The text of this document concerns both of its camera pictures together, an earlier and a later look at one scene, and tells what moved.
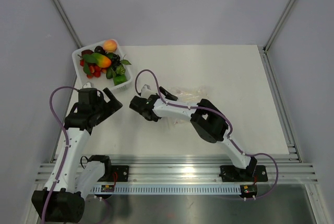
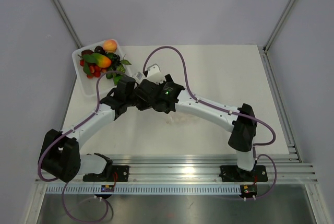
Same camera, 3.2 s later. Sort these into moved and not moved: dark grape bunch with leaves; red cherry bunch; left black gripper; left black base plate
Moved: left black gripper
Not moved: red cherry bunch; left black base plate; dark grape bunch with leaves
